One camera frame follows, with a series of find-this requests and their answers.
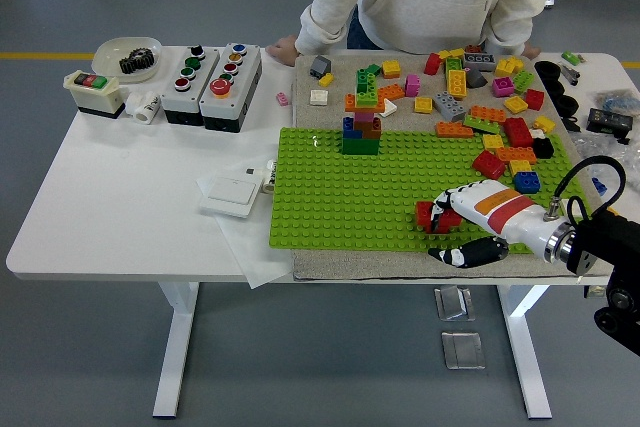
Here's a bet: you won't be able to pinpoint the three-button control box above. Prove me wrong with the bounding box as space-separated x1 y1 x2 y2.
159 44 221 127

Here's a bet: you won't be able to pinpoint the plastic bag blue parts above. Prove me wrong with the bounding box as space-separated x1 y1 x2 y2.
594 88 640 116

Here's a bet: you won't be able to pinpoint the multicoloured brick tower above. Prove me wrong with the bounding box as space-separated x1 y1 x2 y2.
341 66 386 156

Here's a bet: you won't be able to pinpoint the black brick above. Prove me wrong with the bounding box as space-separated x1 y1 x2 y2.
532 136 556 160

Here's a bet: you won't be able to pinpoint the light grey brick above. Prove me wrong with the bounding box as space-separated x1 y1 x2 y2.
433 90 469 122

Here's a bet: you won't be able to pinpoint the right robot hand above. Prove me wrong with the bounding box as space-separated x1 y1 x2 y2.
427 179 567 270

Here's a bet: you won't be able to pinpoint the person's right hand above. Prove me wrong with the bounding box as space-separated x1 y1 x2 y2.
264 36 301 66

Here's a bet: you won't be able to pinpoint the white table leg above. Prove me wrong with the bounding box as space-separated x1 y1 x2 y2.
497 285 554 420
152 281 201 418

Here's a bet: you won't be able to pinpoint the silver floor plate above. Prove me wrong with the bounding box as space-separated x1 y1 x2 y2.
433 285 476 321
440 330 486 371

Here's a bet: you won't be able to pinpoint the white pipe tee fitting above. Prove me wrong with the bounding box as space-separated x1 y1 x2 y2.
123 90 162 124

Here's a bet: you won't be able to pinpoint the green studded baseplate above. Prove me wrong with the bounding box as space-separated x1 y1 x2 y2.
268 126 604 253

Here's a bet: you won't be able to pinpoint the four-button emergency stop box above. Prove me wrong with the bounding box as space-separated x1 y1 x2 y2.
198 41 264 134

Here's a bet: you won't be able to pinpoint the beige red-green switch box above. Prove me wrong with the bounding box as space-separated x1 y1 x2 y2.
63 69 126 121

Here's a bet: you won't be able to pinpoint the black electronic module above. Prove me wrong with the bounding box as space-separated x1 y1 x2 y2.
587 107 635 137

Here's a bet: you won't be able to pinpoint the small metal tool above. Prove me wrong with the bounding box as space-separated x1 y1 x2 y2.
558 61 583 86

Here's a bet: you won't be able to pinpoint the long yellow brick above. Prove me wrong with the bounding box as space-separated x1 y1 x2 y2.
447 68 470 100

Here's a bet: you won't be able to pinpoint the long grey brick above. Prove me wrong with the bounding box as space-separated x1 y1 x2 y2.
463 52 498 72

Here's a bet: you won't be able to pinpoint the red sloped brick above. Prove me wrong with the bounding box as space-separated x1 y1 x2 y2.
472 149 507 181

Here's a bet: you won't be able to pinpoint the white plastic bowl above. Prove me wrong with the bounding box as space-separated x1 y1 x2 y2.
91 35 164 84

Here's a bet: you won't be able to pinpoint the white paper sheet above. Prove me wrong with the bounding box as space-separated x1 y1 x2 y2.
194 171 296 292

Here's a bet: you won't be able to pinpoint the clear plastic bag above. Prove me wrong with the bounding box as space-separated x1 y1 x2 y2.
572 134 640 183

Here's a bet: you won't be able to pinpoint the long green brick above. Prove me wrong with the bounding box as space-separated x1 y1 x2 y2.
463 114 504 134

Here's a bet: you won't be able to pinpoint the white wall switch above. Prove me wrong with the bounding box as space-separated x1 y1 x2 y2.
198 172 265 221

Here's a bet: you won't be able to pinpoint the long red brick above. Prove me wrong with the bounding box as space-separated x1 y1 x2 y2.
414 200 464 234
502 117 535 147

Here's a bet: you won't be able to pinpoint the lime green brick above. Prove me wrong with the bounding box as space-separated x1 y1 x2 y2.
513 69 538 93

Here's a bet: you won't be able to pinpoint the grey-brown mat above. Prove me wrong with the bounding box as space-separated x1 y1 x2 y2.
291 52 614 284

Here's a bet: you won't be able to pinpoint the long orange brick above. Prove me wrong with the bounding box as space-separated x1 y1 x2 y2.
377 82 407 103
494 145 537 164
435 120 475 139
472 105 507 122

